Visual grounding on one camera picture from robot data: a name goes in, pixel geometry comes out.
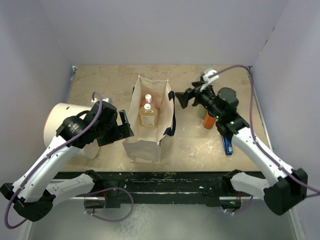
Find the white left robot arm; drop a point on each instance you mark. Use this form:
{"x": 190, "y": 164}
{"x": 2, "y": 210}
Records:
{"x": 34, "y": 195}

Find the cream canvas tote bag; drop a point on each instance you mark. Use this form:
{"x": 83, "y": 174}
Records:
{"x": 145, "y": 146}

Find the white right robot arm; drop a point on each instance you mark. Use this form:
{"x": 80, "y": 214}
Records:
{"x": 282, "y": 187}

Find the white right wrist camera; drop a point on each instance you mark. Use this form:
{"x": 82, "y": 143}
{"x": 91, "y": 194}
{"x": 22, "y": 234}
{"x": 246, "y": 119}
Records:
{"x": 209, "y": 76}

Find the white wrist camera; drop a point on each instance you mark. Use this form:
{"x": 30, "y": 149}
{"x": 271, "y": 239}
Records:
{"x": 107, "y": 100}
{"x": 209, "y": 76}

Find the blue black clamp tool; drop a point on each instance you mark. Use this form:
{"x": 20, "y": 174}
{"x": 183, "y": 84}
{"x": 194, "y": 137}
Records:
{"x": 227, "y": 146}

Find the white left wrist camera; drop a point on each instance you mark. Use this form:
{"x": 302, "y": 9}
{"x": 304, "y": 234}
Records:
{"x": 107, "y": 100}

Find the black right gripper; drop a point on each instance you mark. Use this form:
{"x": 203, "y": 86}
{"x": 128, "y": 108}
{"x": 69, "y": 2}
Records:
{"x": 190, "y": 93}

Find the amber liquid pump bottle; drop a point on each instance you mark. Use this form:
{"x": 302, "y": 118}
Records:
{"x": 148, "y": 115}

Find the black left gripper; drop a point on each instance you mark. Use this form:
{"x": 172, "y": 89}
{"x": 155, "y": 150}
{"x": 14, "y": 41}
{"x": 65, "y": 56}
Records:
{"x": 120, "y": 132}

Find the pink liquid pump bottle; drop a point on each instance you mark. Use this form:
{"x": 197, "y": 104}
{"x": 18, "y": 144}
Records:
{"x": 148, "y": 99}

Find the orange navy pump bottle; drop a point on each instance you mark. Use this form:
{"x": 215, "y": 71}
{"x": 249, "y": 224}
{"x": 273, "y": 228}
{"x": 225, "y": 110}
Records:
{"x": 209, "y": 120}

